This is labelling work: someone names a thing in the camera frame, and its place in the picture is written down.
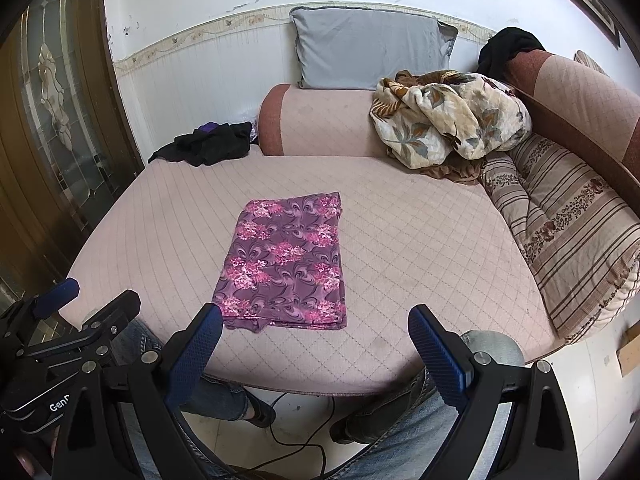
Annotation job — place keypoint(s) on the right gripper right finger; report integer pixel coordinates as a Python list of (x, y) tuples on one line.
[(538, 442)]

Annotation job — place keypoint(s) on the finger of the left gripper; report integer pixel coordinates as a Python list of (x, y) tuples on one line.
[(56, 298)]

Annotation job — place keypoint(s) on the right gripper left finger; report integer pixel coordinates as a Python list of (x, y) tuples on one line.
[(94, 443)]

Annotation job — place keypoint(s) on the purple floral cloth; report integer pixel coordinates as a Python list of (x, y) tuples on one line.
[(284, 266)]

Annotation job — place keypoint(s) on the left hand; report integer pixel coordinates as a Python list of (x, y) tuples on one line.
[(33, 466)]

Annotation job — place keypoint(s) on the left black shoe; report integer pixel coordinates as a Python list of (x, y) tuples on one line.
[(257, 412)]

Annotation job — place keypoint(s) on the black shoe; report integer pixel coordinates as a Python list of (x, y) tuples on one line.
[(257, 412), (372, 418)]

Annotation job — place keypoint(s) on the cardboard box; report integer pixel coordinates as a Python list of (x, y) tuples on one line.
[(629, 354)]

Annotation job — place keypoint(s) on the right leg in jeans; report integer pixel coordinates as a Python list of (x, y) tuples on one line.
[(406, 449)]

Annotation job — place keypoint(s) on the wooden glass door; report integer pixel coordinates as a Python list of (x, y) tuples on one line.
[(67, 151)]

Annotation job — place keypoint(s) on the right black shoe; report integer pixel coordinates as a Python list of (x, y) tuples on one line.
[(372, 418)]

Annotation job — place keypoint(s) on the striped brown quilt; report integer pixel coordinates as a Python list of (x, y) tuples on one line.
[(578, 237)]

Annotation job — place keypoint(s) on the pink quilted mattress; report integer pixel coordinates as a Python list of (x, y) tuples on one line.
[(405, 239)]

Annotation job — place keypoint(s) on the black garment on mattress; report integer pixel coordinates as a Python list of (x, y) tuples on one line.
[(207, 145)]

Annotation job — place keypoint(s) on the pink brown bolster cushion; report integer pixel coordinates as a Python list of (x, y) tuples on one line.
[(312, 122)]

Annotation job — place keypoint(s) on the beige floral blanket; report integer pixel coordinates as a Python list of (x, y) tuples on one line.
[(445, 124)]

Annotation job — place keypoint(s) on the grey pillow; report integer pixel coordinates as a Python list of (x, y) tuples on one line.
[(353, 48)]

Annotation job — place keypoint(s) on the black garment on backrest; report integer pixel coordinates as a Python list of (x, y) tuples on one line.
[(501, 48)]

